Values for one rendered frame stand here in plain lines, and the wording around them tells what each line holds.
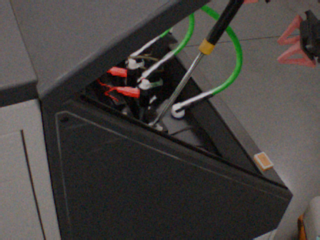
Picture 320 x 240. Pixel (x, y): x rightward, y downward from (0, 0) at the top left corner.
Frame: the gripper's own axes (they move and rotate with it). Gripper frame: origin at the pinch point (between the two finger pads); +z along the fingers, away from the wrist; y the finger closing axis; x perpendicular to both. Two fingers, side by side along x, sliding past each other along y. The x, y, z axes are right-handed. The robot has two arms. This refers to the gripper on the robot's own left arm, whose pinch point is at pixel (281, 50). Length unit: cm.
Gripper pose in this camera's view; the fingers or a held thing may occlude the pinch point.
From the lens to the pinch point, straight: 103.5
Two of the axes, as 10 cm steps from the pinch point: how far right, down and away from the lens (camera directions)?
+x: 6.8, 5.2, 5.2
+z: -7.2, 3.0, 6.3
